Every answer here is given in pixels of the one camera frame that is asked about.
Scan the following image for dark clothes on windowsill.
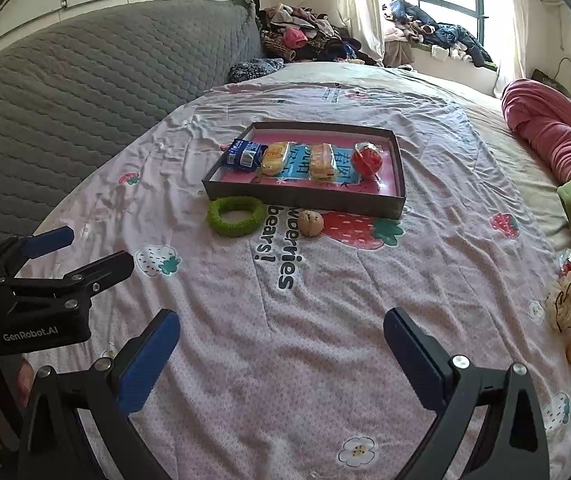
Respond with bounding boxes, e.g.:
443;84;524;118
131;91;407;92
383;0;496;68

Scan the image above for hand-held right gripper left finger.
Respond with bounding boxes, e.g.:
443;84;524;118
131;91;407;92
16;309;181;480

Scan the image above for strawberry printed bed sheet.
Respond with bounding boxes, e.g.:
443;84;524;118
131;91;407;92
16;77;571;480

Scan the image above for beige bed sheet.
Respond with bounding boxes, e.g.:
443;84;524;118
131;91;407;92
266;62;571;256

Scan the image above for red and white snack packet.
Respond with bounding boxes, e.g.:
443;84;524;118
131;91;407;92
353;141;383;177

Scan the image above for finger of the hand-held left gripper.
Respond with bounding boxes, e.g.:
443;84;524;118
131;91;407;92
0;226;75;281
0;251;135;311

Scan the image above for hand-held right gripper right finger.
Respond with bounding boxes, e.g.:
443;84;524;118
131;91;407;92
383;307;551;480

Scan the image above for pink blanket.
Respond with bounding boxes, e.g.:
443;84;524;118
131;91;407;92
501;78;571;281

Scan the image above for brown cloth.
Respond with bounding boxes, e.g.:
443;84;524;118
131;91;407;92
384;40;416;68

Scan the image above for pink book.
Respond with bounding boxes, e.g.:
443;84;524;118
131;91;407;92
220;130;400;198

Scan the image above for white curtain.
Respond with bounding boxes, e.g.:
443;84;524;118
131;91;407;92
500;0;532;96
335;0;386;66

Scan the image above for yellow bread packet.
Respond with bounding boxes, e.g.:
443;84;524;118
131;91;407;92
308;143;339;182
256;141;297;177

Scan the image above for pile of mixed clothes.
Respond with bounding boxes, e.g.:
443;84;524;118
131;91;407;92
246;0;381;66

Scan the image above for brown walnut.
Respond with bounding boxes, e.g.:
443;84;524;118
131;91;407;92
299;210;324;237

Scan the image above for blue cookie packet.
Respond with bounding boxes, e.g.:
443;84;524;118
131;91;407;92
222;138;266;173

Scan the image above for dark patterned cloth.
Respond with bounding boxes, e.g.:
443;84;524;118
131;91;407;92
229;57;285;83

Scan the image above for green fuzzy ring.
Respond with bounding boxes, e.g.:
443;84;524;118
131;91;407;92
207;196;266;235

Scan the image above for grey quilted headboard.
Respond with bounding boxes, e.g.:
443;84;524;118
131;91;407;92
0;0;266;256

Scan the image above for dark cardboard box tray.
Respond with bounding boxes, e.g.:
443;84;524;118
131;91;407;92
202;121;407;221

